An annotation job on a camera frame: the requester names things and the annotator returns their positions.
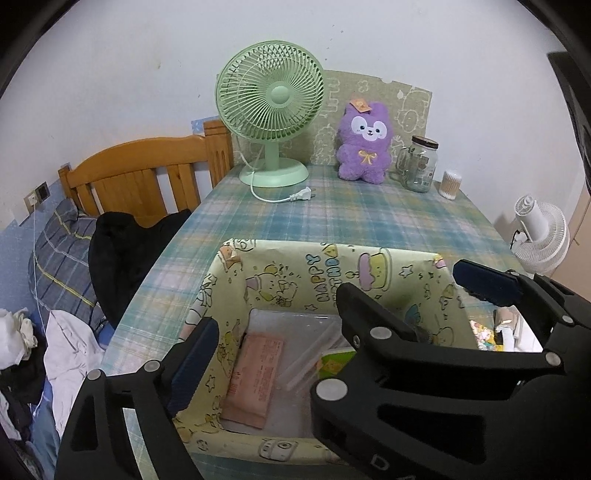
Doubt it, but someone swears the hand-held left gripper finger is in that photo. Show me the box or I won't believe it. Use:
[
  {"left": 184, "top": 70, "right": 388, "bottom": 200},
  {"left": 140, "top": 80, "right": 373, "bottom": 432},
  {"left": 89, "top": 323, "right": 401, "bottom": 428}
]
[{"left": 54, "top": 318, "right": 220, "bottom": 480}]

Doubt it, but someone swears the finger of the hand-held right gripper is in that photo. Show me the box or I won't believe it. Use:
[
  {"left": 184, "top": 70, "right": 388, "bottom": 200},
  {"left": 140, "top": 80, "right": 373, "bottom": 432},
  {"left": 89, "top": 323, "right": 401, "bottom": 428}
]
[
  {"left": 452, "top": 258, "right": 591, "bottom": 367},
  {"left": 335, "top": 281, "right": 432, "bottom": 358}
]

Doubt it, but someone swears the pink cartoon tissue pack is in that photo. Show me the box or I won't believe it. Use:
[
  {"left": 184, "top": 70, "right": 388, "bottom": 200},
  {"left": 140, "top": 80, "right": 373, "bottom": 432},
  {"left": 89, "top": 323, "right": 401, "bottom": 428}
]
[{"left": 470, "top": 318, "right": 498, "bottom": 352}]

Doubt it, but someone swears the pink packet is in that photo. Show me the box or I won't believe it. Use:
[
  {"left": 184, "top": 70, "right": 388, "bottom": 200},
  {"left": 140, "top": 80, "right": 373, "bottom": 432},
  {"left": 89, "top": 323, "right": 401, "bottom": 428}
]
[{"left": 221, "top": 333, "right": 286, "bottom": 430}]

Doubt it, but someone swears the white soft packet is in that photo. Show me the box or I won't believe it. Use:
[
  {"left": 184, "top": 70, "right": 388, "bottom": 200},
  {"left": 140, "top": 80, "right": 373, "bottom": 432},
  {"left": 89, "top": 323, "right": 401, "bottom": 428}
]
[{"left": 496, "top": 318, "right": 544, "bottom": 352}]

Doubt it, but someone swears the clear plastic packet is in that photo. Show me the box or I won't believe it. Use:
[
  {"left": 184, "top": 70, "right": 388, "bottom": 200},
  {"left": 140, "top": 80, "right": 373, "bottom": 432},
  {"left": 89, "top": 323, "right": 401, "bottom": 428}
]
[{"left": 277, "top": 318, "right": 352, "bottom": 393}]

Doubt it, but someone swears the yellow cartoon storage box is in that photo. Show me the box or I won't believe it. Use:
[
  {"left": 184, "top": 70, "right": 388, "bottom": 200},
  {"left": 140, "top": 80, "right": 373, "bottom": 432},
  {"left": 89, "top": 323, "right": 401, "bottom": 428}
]
[{"left": 173, "top": 237, "right": 481, "bottom": 467}]

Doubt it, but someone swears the white standing fan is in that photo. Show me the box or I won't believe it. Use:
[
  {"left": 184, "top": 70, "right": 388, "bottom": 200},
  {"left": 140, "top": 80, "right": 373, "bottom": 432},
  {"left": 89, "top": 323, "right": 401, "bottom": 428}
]
[{"left": 508, "top": 195, "right": 571, "bottom": 273}]

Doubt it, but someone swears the cotton swab container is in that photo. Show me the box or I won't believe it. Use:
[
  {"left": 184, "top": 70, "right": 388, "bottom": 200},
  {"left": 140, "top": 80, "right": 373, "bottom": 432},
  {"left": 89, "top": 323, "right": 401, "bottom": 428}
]
[{"left": 438, "top": 170, "right": 462, "bottom": 200}]

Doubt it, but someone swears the beige door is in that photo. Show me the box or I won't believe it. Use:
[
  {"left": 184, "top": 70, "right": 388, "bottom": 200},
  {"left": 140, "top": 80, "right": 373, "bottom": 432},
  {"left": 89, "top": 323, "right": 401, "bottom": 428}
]
[{"left": 569, "top": 185, "right": 591, "bottom": 259}]

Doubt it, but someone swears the white shirt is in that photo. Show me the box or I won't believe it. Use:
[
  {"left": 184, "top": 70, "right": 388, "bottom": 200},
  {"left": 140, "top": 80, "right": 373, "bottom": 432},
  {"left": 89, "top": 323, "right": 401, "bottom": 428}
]
[{"left": 41, "top": 310, "right": 107, "bottom": 411}]

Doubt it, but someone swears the black garment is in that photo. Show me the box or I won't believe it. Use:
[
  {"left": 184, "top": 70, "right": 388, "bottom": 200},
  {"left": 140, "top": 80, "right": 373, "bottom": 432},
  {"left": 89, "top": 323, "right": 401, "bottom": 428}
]
[{"left": 89, "top": 209, "right": 192, "bottom": 326}]

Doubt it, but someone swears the glass jar mug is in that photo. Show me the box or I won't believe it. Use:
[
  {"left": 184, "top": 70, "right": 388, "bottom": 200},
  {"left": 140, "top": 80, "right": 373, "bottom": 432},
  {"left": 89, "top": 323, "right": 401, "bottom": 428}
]
[{"left": 390, "top": 135, "right": 439, "bottom": 192}]

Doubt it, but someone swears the purple plush toy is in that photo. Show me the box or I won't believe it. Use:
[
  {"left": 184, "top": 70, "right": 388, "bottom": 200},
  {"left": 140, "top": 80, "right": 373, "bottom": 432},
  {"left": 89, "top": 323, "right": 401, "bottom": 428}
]
[{"left": 335, "top": 99, "right": 394, "bottom": 184}]

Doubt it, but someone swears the blue plaid pillow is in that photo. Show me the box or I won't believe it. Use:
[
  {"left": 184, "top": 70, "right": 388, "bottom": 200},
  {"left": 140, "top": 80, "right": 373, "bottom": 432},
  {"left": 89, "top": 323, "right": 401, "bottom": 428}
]
[{"left": 28, "top": 198, "right": 112, "bottom": 330}]

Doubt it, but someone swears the dark clothes pile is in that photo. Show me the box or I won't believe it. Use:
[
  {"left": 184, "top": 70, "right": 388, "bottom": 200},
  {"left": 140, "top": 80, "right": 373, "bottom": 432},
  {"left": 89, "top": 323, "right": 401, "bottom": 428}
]
[{"left": 0, "top": 364, "right": 47, "bottom": 444}]

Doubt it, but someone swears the green cartoon backing board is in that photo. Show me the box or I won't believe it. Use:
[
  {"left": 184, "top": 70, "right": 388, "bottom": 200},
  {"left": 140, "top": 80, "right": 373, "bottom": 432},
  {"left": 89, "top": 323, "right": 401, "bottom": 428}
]
[{"left": 231, "top": 69, "right": 434, "bottom": 167}]

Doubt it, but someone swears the wooden bed headboard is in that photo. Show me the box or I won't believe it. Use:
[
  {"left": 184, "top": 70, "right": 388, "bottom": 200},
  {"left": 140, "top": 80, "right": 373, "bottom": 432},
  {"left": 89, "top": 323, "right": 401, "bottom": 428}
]
[{"left": 58, "top": 119, "right": 235, "bottom": 229}]

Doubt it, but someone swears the green desk fan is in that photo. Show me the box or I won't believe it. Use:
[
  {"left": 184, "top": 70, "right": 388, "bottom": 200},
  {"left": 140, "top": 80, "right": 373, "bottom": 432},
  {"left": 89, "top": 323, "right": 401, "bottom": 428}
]
[{"left": 215, "top": 41, "right": 325, "bottom": 188}]

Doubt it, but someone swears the green fan power cord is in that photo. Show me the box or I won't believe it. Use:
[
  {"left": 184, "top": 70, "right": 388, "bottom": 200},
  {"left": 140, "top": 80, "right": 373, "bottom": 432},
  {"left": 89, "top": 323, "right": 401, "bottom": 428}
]
[{"left": 249, "top": 173, "right": 315, "bottom": 204}]

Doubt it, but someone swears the white charging cable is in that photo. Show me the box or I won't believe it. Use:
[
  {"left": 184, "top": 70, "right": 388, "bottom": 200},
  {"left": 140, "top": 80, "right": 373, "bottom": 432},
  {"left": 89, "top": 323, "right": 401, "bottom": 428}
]
[{"left": 30, "top": 205, "right": 51, "bottom": 333}]

